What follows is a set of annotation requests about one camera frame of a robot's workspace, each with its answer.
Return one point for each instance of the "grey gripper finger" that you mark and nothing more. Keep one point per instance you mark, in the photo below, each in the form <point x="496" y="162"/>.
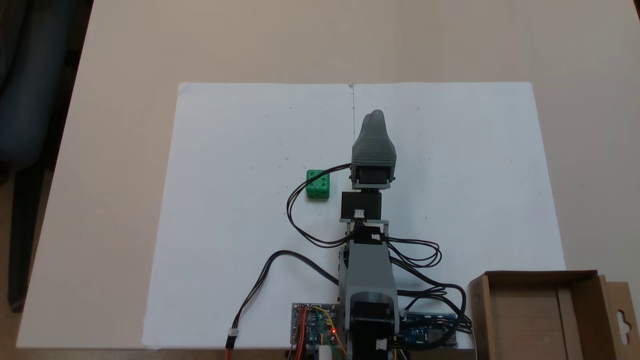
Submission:
<point x="375" y="147"/>
<point x="365" y="122"/>

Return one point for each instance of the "green dice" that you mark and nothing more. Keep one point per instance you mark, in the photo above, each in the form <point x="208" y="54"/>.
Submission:
<point x="318" y="185"/>

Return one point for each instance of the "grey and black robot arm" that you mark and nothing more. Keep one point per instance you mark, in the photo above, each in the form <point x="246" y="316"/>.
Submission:
<point x="369" y="270"/>

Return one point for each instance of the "white paper sheet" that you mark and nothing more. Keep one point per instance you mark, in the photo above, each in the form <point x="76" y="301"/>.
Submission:
<point x="235" y="200"/>
<point x="475" y="175"/>

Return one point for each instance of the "grey circuit board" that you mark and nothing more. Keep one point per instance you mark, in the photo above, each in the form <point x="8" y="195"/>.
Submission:
<point x="312" y="322"/>

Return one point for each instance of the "blue circuit board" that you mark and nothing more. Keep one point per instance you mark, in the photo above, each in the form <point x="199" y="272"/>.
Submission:
<point x="425" y="332"/>

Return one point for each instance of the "white plastic cap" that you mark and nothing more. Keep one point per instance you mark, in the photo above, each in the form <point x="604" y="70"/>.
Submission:
<point x="325" y="352"/>

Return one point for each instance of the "brown cardboard box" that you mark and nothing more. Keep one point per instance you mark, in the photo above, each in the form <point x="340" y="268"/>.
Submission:
<point x="530" y="315"/>

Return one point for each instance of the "dark office chair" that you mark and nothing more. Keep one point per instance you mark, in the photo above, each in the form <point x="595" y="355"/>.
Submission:
<point x="35" y="100"/>

